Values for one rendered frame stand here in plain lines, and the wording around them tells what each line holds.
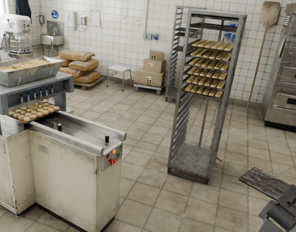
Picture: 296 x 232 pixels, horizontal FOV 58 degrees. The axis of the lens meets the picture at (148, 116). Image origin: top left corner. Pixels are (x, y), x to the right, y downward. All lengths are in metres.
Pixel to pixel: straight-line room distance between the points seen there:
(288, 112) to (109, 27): 4.08
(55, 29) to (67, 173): 5.35
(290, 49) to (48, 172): 3.87
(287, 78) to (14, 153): 4.02
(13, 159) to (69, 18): 4.87
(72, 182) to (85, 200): 0.18
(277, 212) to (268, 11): 4.96
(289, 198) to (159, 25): 5.30
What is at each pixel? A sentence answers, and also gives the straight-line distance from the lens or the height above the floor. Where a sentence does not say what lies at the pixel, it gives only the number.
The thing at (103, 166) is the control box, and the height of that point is 0.74.
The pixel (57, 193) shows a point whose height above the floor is 0.33.
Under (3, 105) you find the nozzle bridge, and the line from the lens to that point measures 2.16.
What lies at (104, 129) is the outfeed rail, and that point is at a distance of 2.18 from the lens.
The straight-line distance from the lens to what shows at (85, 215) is 2.33.
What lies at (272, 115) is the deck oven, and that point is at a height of 0.23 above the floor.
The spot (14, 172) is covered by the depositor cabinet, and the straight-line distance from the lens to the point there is 2.43.
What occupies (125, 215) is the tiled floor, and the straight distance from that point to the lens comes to 2.68.
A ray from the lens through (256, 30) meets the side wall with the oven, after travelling 5.74.
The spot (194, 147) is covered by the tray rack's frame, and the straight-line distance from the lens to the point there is 3.58.
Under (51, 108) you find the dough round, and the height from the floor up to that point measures 0.92.
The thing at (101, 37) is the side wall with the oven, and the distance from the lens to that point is 6.54.
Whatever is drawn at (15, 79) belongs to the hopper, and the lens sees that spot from 2.24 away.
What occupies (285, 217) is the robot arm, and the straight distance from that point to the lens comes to 0.96.
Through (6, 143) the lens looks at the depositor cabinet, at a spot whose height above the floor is 0.79.
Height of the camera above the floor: 1.87
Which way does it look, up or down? 23 degrees down
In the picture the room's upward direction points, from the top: 5 degrees clockwise
